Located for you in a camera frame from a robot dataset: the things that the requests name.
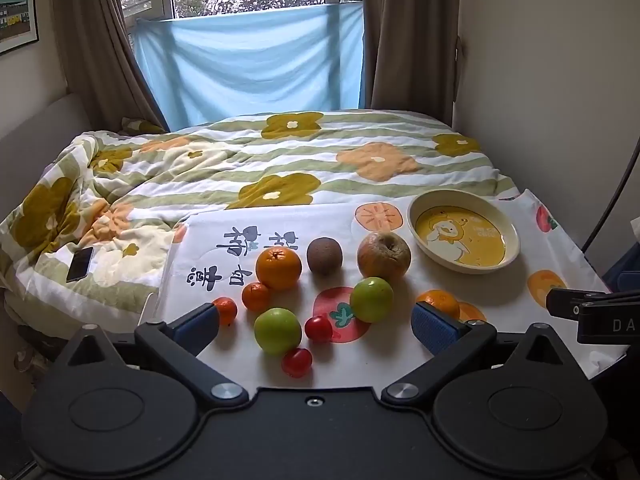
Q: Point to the red cherry tomato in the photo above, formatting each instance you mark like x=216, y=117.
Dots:
x=297, y=362
x=318, y=328

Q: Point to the wrinkled red apple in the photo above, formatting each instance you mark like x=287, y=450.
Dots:
x=384, y=256

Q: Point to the large orange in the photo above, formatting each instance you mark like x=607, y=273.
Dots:
x=278, y=268

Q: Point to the floral striped blanket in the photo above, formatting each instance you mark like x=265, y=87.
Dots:
x=250, y=160

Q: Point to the light blue window cloth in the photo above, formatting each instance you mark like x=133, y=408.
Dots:
x=250, y=65

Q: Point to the dark blue object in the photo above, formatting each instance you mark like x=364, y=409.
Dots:
x=622, y=270

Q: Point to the brown kiwi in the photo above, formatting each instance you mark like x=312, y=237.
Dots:
x=324, y=256

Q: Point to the green apple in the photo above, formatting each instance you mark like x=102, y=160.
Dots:
x=277, y=331
x=371, y=299

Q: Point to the white fruit print cloth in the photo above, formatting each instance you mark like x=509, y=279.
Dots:
x=500, y=305

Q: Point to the black smartphone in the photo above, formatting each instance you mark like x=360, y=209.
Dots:
x=80, y=264

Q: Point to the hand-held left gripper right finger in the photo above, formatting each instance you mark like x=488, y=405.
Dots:
x=435, y=327

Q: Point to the yellow duck print bowl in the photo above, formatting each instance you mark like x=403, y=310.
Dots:
x=463, y=231

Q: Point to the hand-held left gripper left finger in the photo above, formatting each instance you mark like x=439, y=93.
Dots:
x=196, y=329

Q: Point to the medium orange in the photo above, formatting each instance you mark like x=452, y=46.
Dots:
x=440, y=302

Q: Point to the small tangerine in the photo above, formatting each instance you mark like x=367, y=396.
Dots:
x=256, y=296
x=226, y=310

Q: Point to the framed wall picture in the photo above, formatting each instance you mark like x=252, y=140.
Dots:
x=15, y=7

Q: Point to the brown curtain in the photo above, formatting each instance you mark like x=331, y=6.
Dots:
x=410, y=35
x=95, y=35

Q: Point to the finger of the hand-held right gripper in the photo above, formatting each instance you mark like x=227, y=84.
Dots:
x=565, y=302

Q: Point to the floral pillow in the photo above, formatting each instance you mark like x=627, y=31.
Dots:
x=140, y=125

